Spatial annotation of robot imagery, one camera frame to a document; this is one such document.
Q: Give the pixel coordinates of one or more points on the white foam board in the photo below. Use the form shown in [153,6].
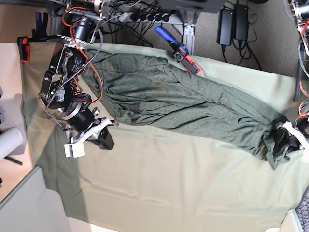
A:
[32,207]

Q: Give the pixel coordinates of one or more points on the blue handled clamp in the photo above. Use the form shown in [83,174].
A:
[39,33]

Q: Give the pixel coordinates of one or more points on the light green table cloth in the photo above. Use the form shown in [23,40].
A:
[156,180]

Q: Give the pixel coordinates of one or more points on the green long-sleeve T-shirt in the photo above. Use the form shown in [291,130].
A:
[141,90]

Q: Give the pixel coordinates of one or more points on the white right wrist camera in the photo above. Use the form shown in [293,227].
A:
[75,150]

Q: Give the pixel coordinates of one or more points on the blue orange bar clamp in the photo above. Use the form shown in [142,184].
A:
[180,54]

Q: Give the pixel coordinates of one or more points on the black power adapter brick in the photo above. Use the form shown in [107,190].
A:
[225,27]

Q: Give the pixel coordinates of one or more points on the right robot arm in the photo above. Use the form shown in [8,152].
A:
[61,94]

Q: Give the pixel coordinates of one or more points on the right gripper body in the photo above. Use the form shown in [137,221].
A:
[82,120]

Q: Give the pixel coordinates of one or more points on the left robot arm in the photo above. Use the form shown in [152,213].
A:
[299,10]

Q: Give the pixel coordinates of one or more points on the white paper roll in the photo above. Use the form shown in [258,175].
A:
[9,141]

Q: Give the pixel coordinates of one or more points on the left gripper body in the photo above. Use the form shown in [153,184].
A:
[299,129]

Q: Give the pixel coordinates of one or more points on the white power strip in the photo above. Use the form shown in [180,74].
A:
[158,17]

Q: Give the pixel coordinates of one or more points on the aluminium table leg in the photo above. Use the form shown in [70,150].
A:
[189,19]

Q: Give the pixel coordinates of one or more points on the red black corner clamp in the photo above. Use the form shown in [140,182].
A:
[24,49]

